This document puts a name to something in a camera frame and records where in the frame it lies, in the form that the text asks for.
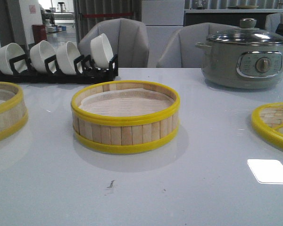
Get bamboo steamer tray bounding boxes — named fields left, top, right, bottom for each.
left=71, top=80, right=180, bottom=154
left=0, top=81, right=28, bottom=140

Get bamboo steamer lid yellow rim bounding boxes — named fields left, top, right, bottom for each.
left=251, top=102, right=283, bottom=149

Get white steamer liner paper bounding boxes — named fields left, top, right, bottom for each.
left=79, top=88, right=174, bottom=117

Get black bowl rack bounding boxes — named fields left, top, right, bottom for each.
left=0, top=54, right=118, bottom=84

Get grey chair middle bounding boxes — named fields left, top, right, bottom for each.
left=156, top=22, right=235, bottom=68

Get grey chair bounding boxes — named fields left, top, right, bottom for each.
left=78, top=18, right=150, bottom=68
left=265, top=13, right=283, bottom=32
left=156, top=22, right=235, bottom=68

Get white bowl right end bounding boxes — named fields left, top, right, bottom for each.
left=90, top=33, right=114, bottom=69

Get grey chair left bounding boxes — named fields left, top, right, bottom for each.
left=78, top=18, right=150, bottom=68

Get white bowl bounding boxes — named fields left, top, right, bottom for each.
left=0, top=43, right=25, bottom=75
left=30, top=40, right=56, bottom=73
left=56, top=41, right=81, bottom=75

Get grey electric cooking pot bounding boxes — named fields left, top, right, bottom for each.
left=195, top=41, right=283, bottom=89

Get red bin in background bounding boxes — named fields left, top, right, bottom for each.
left=32, top=24, right=47, bottom=44

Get glass pot lid with knob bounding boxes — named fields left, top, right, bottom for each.
left=207, top=18, right=283, bottom=45

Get white bowl far left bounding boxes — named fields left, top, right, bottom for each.
left=0, top=43, right=25, bottom=75

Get grey chair far right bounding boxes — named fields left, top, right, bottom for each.
left=265, top=13, right=283, bottom=32

